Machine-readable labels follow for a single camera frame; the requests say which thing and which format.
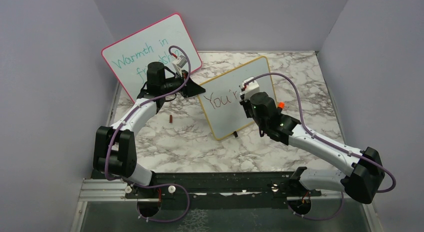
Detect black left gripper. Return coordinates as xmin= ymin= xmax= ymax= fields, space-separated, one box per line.
xmin=161 ymin=70 xmax=206 ymax=98

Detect yellow framed whiteboard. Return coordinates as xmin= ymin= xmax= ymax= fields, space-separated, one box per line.
xmin=198 ymin=56 xmax=270 ymax=141

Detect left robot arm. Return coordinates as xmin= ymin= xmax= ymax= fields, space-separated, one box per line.
xmin=93 ymin=56 xmax=206 ymax=198

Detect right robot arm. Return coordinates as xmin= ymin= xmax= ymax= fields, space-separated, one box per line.
xmin=239 ymin=92 xmax=385 ymax=204

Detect pink framed whiteboard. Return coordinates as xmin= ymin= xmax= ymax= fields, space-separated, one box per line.
xmin=101 ymin=13 xmax=203 ymax=101

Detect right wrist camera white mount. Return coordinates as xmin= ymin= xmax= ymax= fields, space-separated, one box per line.
xmin=239 ymin=77 xmax=260 ymax=101

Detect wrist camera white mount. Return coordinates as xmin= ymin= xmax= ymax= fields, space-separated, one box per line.
xmin=171 ymin=55 xmax=187 ymax=77
xmin=239 ymin=77 xmax=260 ymax=101

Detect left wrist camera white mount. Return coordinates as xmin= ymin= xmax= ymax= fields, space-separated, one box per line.
xmin=171 ymin=55 xmax=187 ymax=77

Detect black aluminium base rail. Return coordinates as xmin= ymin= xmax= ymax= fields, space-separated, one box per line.
xmin=77 ymin=171 xmax=375 ymax=212

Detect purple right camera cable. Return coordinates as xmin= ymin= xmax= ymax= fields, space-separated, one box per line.
xmin=243 ymin=72 xmax=397 ymax=222

